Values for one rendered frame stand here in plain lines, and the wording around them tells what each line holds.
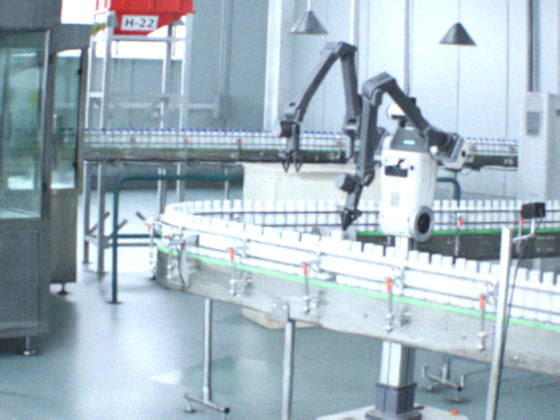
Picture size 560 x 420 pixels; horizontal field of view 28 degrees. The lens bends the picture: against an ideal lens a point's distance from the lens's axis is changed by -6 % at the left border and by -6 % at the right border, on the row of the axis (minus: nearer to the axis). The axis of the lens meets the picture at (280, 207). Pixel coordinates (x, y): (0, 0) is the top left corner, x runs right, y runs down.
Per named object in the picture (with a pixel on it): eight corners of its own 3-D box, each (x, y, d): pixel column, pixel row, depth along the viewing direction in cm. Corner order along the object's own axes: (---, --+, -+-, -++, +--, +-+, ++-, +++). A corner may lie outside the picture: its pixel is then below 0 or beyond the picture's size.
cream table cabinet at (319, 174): (361, 308, 972) (368, 164, 961) (397, 322, 915) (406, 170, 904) (236, 313, 928) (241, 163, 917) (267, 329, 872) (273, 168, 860)
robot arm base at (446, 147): (445, 133, 509) (435, 156, 506) (435, 123, 504) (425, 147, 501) (460, 134, 502) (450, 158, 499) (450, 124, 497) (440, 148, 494)
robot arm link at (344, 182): (375, 177, 488) (365, 168, 494) (355, 167, 481) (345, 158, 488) (360, 201, 490) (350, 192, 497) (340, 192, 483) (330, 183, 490)
